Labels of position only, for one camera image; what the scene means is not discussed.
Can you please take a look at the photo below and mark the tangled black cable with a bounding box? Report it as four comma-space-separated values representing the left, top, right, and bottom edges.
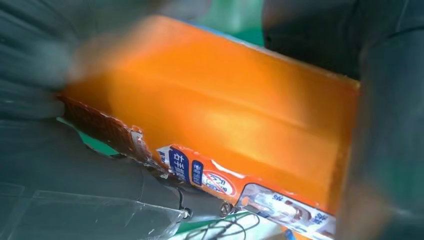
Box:
183, 211, 261, 240

